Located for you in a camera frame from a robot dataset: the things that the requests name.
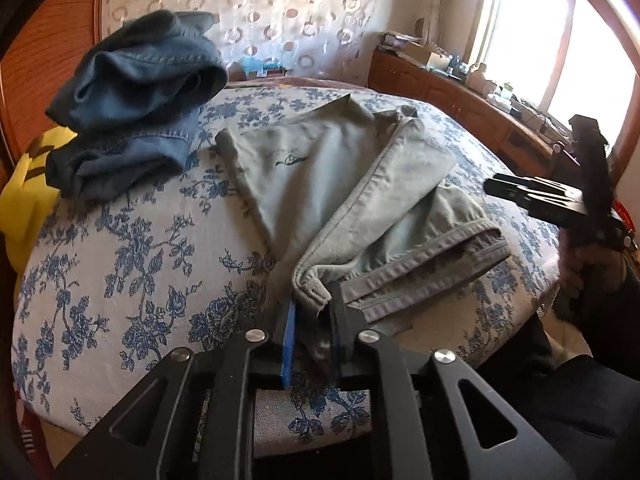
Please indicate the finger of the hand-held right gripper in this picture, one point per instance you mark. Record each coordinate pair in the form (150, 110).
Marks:
(555, 209)
(525, 187)

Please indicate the yellow cloth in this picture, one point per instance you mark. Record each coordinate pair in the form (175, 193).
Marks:
(30, 195)

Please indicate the colourful floral blanket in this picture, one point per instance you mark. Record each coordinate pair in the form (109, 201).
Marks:
(310, 82)

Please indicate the person's right hand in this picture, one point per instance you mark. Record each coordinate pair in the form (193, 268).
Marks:
(580, 270)

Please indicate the row of boxes and bottles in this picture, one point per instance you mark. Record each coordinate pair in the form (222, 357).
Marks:
(450, 57)

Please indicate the window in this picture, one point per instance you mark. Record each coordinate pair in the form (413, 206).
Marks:
(540, 25)

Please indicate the wooden headboard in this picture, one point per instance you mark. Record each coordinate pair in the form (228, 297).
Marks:
(50, 45)

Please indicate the wooden cabinet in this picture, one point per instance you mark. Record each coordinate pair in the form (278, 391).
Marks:
(450, 95)

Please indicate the blue floral bedspread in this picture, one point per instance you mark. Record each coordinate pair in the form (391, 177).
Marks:
(150, 270)

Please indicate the blue denim jeans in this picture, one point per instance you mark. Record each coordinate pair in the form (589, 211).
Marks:
(140, 85)

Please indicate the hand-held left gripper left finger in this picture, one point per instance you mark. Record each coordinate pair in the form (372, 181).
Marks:
(288, 350)

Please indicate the blue cardboard box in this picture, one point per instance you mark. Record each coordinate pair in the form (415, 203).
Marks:
(260, 67)

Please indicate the grey-green pants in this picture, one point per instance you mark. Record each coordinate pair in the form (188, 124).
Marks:
(320, 185)

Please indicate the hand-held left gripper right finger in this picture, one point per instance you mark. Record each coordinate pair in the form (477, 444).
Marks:
(336, 345)

